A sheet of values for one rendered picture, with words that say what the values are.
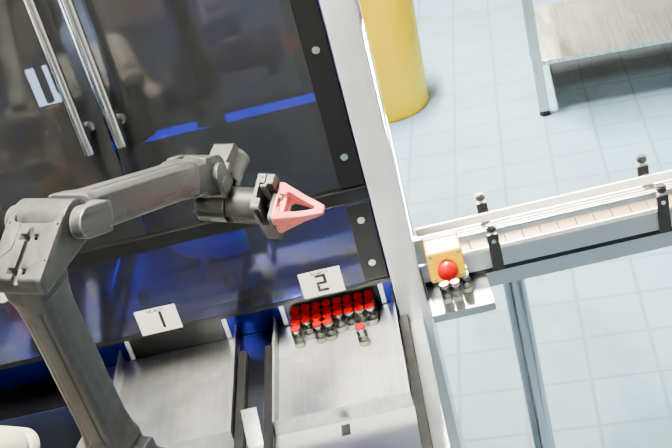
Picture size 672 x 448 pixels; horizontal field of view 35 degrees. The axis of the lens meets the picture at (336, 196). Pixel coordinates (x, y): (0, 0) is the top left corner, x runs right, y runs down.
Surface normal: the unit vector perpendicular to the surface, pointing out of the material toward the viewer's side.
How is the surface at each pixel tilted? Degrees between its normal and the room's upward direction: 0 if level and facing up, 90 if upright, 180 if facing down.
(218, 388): 0
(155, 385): 0
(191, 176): 86
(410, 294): 90
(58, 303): 103
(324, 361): 0
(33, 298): 95
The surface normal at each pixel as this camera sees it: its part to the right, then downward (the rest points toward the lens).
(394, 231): 0.05, 0.48
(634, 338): -0.23, -0.85
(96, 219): 0.93, 0.00
